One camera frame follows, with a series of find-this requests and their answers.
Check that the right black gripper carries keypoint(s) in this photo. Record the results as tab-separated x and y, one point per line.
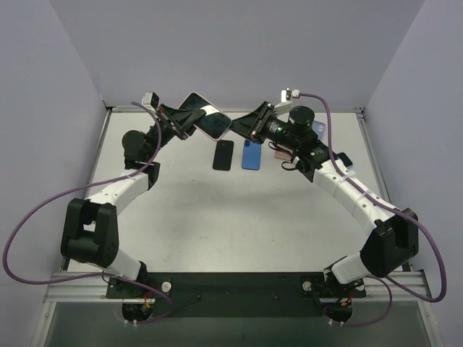
259	122

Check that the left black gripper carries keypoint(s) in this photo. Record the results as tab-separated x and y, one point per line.
171	123

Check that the black phone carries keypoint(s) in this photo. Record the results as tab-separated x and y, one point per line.
222	160

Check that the pink phone case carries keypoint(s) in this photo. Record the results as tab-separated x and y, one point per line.
282	153

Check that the lavender phone case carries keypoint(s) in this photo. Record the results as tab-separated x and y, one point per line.
319	129

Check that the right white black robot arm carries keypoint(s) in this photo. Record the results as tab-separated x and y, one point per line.
392	234

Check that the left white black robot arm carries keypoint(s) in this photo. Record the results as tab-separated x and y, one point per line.
91	231

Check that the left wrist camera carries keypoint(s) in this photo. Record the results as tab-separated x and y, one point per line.
150	100

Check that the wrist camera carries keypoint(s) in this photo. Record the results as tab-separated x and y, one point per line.
150	100
287	97

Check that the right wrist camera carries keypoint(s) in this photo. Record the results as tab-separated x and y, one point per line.
287	97

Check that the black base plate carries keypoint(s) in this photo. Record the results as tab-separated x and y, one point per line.
234	295

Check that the aluminium front rail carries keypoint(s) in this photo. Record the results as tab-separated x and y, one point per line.
94	289

